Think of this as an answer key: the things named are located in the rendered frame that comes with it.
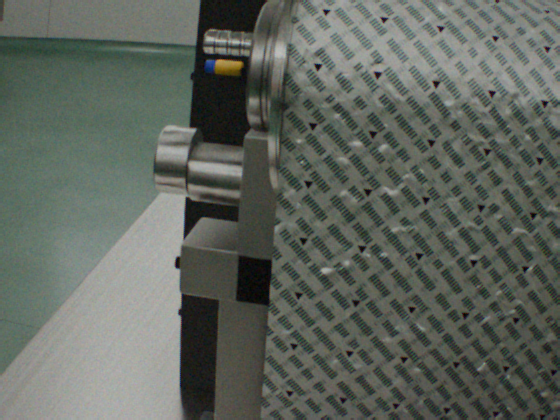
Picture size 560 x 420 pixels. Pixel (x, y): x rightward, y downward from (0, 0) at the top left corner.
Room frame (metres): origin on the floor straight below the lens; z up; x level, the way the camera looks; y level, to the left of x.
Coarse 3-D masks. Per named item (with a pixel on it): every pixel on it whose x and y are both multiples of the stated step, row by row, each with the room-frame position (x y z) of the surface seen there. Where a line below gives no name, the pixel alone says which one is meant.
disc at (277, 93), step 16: (288, 0) 0.61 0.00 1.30; (288, 16) 0.60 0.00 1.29; (288, 32) 0.60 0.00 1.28; (288, 48) 0.60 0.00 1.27; (272, 80) 0.59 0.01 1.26; (272, 96) 0.59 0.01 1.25; (272, 112) 0.59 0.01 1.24; (272, 128) 0.59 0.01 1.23; (272, 144) 0.59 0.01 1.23; (272, 160) 0.60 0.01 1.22; (272, 176) 0.60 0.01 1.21
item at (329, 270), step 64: (320, 192) 0.60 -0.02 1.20; (320, 256) 0.60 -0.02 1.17; (384, 256) 0.59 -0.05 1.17; (448, 256) 0.58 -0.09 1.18; (512, 256) 0.58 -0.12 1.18; (320, 320) 0.59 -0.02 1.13; (384, 320) 0.59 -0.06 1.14; (448, 320) 0.58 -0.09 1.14; (512, 320) 0.58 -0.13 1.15; (320, 384) 0.59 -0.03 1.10; (384, 384) 0.59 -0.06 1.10; (448, 384) 0.58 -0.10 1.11; (512, 384) 0.58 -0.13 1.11
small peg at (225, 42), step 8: (208, 32) 0.65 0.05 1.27; (216, 32) 0.65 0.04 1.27; (224, 32) 0.65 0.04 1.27; (232, 32) 0.65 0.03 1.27; (240, 32) 0.65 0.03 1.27; (208, 40) 0.65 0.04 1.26; (216, 40) 0.65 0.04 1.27; (224, 40) 0.65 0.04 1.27; (232, 40) 0.65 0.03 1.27; (240, 40) 0.64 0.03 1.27; (248, 40) 0.64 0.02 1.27; (208, 48) 0.65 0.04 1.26; (216, 48) 0.65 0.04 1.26; (224, 48) 0.65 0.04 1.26; (232, 48) 0.64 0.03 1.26; (240, 48) 0.64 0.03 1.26; (248, 48) 0.64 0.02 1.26; (248, 56) 0.65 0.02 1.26
